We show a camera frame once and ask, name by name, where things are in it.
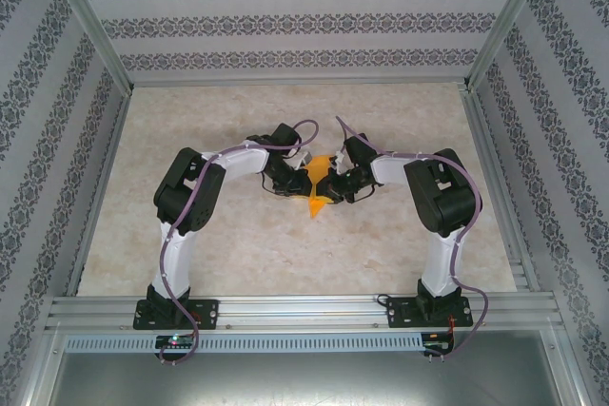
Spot aluminium frame back beam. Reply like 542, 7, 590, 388
128, 75, 472, 89

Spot orange cloth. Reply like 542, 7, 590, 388
294, 152, 337, 221

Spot aluminium frame post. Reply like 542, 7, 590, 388
40, 0, 137, 96
463, 0, 572, 91

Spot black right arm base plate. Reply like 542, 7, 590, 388
384, 296, 476, 330

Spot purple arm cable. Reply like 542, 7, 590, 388
335, 114, 491, 359
159, 118, 321, 364

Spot aluminium table side rail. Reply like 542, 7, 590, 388
459, 85, 543, 294
64, 89, 135, 298

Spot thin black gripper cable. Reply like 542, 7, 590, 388
346, 182, 377, 203
261, 170, 294, 198

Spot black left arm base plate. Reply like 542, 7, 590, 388
131, 299, 220, 331

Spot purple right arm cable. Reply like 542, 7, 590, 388
335, 114, 491, 359

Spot aluminium mounting rail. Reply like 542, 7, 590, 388
45, 295, 565, 332

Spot thin black right gripper cable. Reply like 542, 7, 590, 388
346, 182, 377, 203

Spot grey sheet metal tray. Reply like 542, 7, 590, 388
45, 351, 589, 406

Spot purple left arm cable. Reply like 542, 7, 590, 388
159, 118, 321, 364

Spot thin black left gripper cable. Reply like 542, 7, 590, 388
261, 170, 294, 198

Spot slotted grey cable duct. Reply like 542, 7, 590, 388
64, 332, 424, 355

